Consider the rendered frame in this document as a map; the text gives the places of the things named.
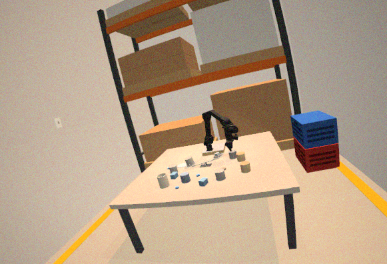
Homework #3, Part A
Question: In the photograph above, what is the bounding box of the light blue block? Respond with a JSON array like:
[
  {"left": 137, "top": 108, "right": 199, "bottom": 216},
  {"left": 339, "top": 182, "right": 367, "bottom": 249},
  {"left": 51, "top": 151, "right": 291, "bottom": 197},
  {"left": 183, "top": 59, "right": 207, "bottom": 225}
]
[
  {"left": 198, "top": 177, "right": 208, "bottom": 187},
  {"left": 169, "top": 171, "right": 179, "bottom": 179}
]

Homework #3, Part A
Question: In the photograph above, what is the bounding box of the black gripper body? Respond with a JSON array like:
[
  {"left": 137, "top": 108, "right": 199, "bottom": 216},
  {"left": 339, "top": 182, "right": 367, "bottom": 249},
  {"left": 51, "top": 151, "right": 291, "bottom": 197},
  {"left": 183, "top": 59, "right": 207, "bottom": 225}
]
[{"left": 225, "top": 133, "right": 232, "bottom": 146}]

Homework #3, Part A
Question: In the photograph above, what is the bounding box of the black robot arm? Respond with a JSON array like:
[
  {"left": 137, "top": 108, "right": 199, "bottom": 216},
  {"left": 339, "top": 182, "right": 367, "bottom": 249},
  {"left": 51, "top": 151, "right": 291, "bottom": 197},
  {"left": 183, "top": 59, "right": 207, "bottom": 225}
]
[{"left": 202, "top": 109, "right": 238, "bottom": 151}]

